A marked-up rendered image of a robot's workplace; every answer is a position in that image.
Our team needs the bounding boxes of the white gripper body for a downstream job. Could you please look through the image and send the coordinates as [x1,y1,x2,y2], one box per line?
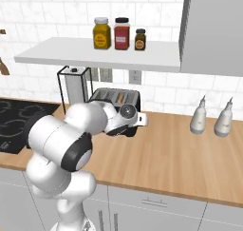
[137,111,149,127]

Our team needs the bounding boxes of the black and silver toaster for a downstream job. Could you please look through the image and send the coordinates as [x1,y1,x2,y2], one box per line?
[88,87,142,139]

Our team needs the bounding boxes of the white squeeze bottle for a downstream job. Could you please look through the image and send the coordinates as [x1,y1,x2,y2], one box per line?
[214,96,234,139]
[189,94,208,135]

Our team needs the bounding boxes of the white paper towel roll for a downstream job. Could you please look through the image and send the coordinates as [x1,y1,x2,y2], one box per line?
[64,72,90,108]

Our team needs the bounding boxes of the small brown jar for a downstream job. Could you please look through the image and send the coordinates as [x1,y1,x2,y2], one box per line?
[134,28,147,51]

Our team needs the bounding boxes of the grey drawer front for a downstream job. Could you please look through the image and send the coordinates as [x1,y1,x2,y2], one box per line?
[0,167,31,189]
[202,202,243,231]
[106,184,209,218]

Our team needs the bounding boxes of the red jar with black lid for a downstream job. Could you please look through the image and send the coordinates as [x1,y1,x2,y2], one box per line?
[113,16,131,51]

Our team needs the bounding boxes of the yellow jar with white lid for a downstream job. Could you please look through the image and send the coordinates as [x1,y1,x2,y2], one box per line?
[92,16,113,50]

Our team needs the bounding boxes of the black hob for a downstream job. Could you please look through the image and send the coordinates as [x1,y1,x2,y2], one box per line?
[0,98,62,155]

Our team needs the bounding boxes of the grey wall socket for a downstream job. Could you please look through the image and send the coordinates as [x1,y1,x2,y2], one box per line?
[99,67,114,84]
[128,69,142,86]

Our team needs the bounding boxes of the silver drawer handle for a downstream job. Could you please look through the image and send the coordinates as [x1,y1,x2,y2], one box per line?
[140,198,169,208]

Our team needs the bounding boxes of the white wall shelf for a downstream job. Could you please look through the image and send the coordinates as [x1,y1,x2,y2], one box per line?
[13,36,182,74]

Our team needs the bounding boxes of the silver cupboard door handle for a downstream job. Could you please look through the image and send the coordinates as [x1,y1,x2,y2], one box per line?
[98,209,105,231]
[112,212,119,231]

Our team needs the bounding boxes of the grey wall cupboard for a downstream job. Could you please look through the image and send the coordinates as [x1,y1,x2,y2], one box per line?
[178,0,243,78]

